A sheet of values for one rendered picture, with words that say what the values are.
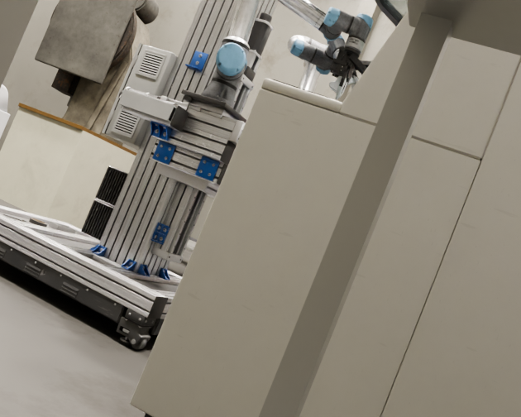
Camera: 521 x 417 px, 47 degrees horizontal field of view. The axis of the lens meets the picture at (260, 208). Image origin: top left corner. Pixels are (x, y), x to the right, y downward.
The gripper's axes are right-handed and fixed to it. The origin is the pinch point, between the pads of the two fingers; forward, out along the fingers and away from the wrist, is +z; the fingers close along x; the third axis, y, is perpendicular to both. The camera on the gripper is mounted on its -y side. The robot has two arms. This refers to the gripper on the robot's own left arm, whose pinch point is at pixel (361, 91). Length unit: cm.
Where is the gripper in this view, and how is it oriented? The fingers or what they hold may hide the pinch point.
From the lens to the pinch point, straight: 270.7
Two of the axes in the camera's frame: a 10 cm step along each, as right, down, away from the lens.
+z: 2.2, 8.3, -5.1
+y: -9.1, 3.6, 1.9
